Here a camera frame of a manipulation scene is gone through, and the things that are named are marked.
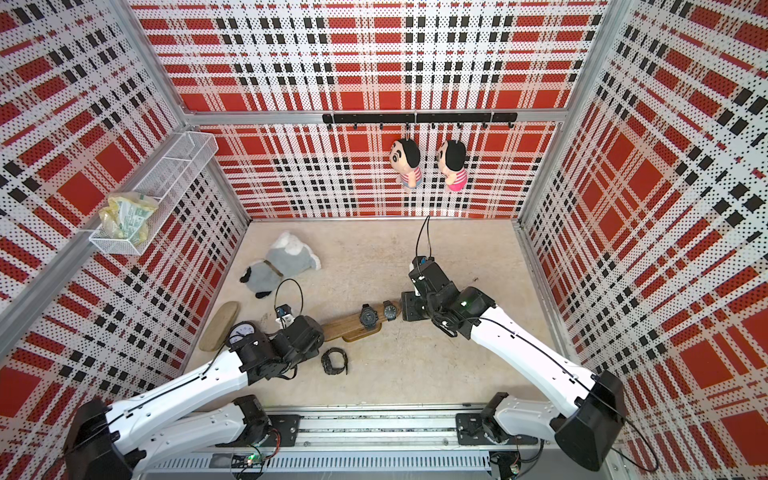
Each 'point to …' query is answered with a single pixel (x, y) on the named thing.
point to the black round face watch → (368, 317)
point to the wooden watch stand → (351, 328)
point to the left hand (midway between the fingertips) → (314, 342)
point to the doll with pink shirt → (450, 159)
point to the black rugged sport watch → (390, 310)
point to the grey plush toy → (288, 255)
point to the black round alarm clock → (241, 329)
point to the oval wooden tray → (219, 326)
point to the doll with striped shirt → (404, 156)
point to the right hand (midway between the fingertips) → (413, 303)
